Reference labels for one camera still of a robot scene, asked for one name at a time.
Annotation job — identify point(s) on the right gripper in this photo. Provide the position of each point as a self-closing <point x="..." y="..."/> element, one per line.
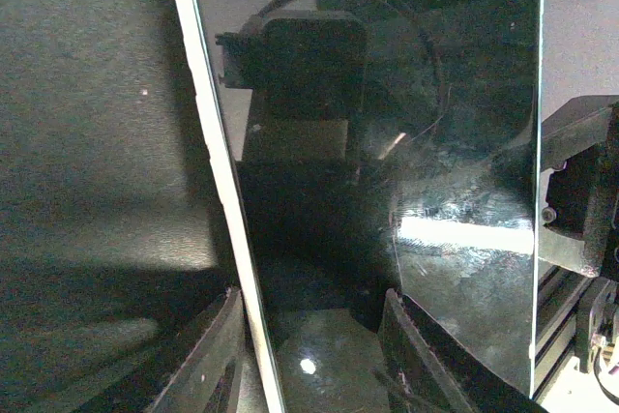
<point x="599" y="239"/>

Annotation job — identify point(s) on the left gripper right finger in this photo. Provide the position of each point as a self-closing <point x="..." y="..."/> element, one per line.
<point x="427" y="370"/>

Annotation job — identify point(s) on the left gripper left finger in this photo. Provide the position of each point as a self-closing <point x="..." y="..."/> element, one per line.
<point x="207" y="374"/>

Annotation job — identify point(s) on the teal edged smartphone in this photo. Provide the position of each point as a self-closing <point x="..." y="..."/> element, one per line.
<point x="382" y="144"/>

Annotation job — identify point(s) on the beige phone case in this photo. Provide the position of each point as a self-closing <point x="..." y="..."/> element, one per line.
<point x="223" y="167"/>

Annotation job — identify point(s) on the black aluminium front rail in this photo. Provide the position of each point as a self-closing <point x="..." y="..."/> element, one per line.
<point x="558" y="296"/>

